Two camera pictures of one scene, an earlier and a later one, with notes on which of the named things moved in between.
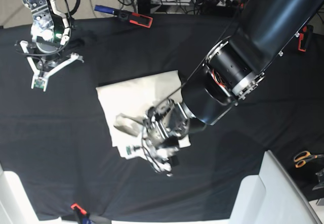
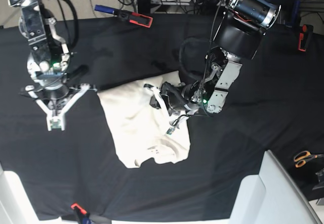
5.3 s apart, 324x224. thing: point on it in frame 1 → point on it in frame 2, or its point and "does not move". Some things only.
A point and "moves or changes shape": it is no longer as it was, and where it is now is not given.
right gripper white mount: x=163 y=125 → x=174 y=121
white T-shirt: x=126 y=102 moves or changes shape
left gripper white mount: x=43 y=66 → x=55 y=121
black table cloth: x=62 y=144 does not move
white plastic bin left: x=15 y=206 does not move
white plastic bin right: x=274 y=196 does not move
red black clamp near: x=83 y=217 does not move
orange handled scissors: x=301 y=157 does not move
